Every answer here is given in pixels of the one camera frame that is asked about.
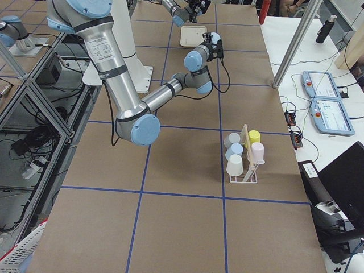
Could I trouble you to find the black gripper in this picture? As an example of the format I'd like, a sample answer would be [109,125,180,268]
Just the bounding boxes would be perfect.
[188,0,206,15]
[202,32,217,61]

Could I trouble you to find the grey plastic cup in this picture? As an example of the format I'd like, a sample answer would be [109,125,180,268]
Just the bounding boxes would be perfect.
[224,133,241,149]

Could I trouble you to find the yellow plastic cup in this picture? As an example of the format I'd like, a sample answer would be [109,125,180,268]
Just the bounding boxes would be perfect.
[248,130,260,144]

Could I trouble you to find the blue cup front row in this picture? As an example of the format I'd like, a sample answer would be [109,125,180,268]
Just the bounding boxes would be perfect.
[225,143,243,160]

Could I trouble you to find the blue cup row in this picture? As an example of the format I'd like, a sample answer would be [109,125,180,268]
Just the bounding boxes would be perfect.
[225,143,243,160]
[210,32,221,45]

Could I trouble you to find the pink plastic cup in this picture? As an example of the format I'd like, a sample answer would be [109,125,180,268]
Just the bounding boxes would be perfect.
[251,142,265,164]

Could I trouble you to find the pale green plastic cup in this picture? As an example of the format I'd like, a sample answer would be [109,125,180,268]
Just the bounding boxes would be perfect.
[226,154,243,176]

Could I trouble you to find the blue cup back row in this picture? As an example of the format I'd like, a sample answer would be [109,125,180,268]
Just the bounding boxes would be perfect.
[210,32,221,45]

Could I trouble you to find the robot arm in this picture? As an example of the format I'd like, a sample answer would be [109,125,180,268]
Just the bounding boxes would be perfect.
[47,1,224,146]
[160,0,211,27]

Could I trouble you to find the cream rabbit tray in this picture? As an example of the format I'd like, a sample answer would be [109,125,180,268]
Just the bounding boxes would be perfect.
[180,25,207,47]

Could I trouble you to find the red cylinder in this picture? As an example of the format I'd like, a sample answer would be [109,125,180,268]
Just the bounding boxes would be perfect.
[259,0,271,25]

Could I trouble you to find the upper teach pendant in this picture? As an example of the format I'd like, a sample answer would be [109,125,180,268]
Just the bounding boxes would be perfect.
[301,71,340,99]

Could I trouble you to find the teach pendant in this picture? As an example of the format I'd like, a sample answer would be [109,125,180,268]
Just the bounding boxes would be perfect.
[311,98,355,136]
[301,71,340,99]

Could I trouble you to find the black water bottle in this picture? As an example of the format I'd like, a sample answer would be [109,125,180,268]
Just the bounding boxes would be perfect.
[315,15,337,44]

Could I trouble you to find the lower teach pendant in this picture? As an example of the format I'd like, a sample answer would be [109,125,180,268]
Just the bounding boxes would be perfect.
[311,98,355,136]

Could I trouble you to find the black laptop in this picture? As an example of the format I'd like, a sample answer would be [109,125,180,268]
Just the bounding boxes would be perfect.
[301,141,363,249]

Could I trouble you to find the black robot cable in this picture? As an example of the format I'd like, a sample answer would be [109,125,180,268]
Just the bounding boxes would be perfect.
[176,56,230,100]

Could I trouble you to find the wooden rack handle rod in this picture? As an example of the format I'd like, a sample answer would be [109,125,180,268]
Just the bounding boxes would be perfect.
[243,124,255,171]

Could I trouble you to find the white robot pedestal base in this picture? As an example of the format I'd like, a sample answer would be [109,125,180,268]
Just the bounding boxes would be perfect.
[111,0,153,94]

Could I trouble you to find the aluminium frame post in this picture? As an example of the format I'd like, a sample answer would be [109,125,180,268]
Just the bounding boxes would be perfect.
[272,0,323,89]

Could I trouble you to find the white wire cup rack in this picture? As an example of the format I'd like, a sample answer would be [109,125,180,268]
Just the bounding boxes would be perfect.
[229,125,266,184]

